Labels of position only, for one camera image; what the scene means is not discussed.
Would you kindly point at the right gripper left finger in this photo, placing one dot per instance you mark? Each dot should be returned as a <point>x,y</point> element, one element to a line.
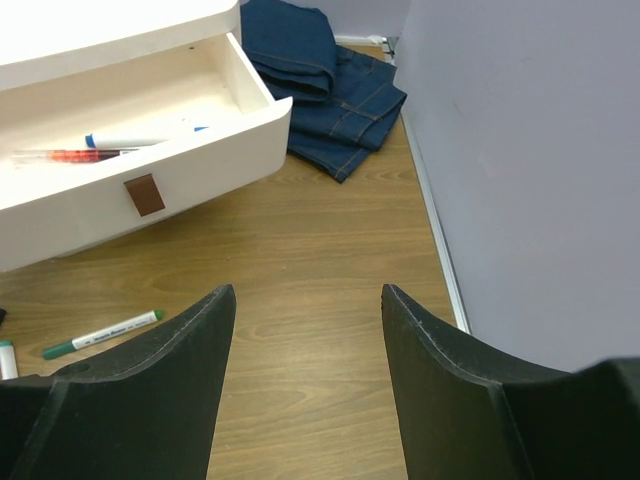
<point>144,409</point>

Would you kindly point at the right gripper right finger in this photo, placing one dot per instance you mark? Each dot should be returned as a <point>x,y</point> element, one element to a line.
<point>467,410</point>

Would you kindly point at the red white marker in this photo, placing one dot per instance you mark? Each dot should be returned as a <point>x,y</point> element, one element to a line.
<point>67,156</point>

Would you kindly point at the blue tip white marker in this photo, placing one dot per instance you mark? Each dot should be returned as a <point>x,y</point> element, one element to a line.
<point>137,137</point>

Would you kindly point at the white drawer cabinet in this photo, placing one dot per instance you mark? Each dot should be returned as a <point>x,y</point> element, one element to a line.
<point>70,68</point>

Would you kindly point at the green cap white marker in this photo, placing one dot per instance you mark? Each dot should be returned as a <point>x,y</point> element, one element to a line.
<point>102,335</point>

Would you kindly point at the teal tip white marker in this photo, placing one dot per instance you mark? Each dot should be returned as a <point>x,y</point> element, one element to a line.
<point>8,363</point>

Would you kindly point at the folded denim jeans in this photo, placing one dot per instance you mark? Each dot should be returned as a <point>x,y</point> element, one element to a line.
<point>345,103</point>

